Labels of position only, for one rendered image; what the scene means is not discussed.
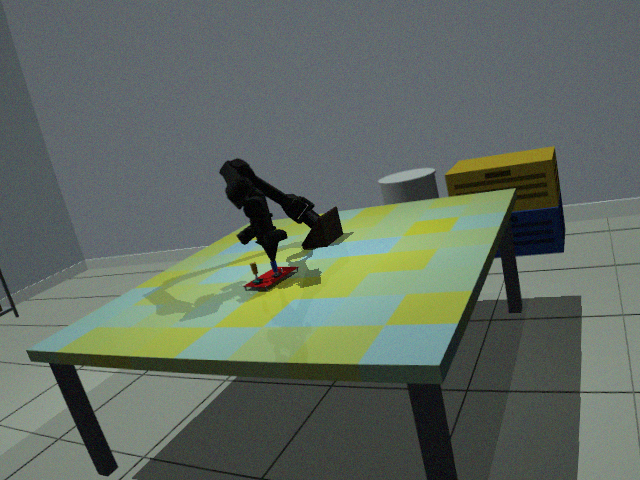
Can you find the red circuit board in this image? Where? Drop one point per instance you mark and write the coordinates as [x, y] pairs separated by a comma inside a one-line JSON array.
[[269, 277]]

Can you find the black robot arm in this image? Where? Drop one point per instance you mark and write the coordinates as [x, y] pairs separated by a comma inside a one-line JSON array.
[[250, 191]]

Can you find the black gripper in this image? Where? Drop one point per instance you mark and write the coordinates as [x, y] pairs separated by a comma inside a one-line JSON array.
[[270, 236]]

